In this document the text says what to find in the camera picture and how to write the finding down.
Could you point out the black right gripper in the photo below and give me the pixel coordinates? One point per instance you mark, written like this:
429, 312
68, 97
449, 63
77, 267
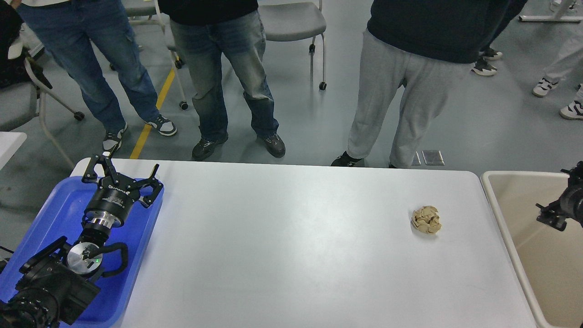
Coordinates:
570, 203

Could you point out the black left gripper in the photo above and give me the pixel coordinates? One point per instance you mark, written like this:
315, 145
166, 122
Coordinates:
114, 197

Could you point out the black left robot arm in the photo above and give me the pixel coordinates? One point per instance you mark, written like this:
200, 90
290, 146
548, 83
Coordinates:
77, 264

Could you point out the beige plastic bin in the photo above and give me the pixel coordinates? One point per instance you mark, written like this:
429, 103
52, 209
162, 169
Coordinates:
548, 263

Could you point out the blue plastic tray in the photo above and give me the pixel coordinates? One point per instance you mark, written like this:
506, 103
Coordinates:
61, 215

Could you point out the white side table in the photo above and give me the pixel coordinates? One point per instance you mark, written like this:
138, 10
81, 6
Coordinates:
10, 142

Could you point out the crumpled brown paper ball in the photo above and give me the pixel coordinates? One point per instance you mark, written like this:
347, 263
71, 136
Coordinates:
426, 220

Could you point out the grey chair at left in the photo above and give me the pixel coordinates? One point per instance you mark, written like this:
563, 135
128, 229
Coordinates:
24, 101

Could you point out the person in white sneakers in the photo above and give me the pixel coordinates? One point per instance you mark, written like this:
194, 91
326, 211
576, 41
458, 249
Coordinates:
569, 57

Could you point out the person in blue jeans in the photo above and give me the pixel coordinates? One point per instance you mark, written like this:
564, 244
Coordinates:
69, 29

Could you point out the person in dark trousers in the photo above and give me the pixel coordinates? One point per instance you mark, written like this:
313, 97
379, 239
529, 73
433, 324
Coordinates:
482, 66

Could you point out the grey chair behind left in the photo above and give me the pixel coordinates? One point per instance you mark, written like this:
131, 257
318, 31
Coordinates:
147, 12

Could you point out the person in grey sweatpants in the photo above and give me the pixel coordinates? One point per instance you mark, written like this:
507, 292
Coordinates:
426, 47

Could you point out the grey chair with casters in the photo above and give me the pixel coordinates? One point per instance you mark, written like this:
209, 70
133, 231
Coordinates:
296, 21

